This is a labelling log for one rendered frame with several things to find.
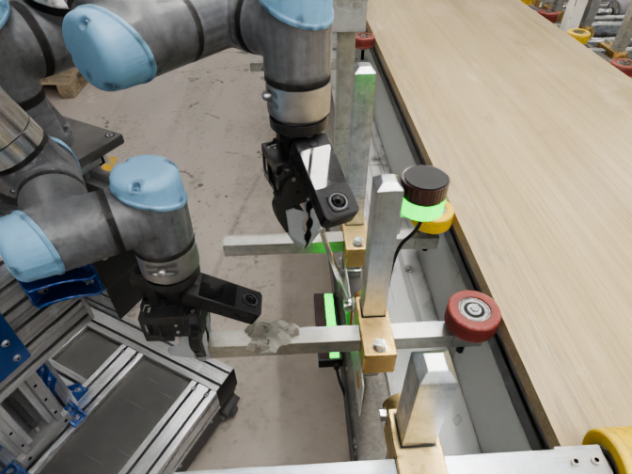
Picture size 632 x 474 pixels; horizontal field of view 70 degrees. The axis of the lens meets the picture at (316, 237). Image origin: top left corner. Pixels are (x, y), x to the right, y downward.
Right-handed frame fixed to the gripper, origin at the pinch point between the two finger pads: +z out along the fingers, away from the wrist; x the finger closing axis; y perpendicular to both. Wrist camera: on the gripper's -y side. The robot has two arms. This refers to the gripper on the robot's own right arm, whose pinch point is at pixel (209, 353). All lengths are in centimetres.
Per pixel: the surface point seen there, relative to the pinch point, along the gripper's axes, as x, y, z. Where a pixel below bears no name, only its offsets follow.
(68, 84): -280, 143, 74
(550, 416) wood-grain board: 17.1, -46.0, -8.4
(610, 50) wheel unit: -121, -133, -5
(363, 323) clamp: -1.0, -24.9, -5.1
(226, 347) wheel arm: 1.5, -3.3, -3.5
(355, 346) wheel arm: 1.5, -23.5, -2.4
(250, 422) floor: -29, 1, 82
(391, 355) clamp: 5.0, -28.3, -5.0
